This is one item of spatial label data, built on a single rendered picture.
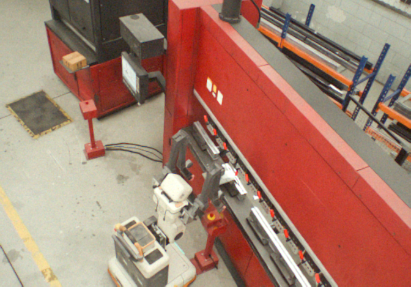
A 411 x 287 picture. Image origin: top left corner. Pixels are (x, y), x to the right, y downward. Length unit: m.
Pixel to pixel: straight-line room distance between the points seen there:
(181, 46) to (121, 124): 2.28
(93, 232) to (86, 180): 0.76
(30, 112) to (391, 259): 4.99
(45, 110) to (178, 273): 3.19
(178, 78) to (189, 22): 0.60
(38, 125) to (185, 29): 2.92
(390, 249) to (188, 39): 2.41
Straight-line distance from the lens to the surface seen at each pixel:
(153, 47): 3.87
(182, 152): 3.44
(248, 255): 3.83
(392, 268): 2.55
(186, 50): 3.84
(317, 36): 5.38
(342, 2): 7.71
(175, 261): 4.14
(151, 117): 5.88
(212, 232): 3.76
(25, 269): 4.60
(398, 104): 4.60
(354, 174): 2.44
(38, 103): 6.27
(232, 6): 3.42
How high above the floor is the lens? 3.92
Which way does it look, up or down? 44 degrees down
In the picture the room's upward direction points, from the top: 7 degrees clockwise
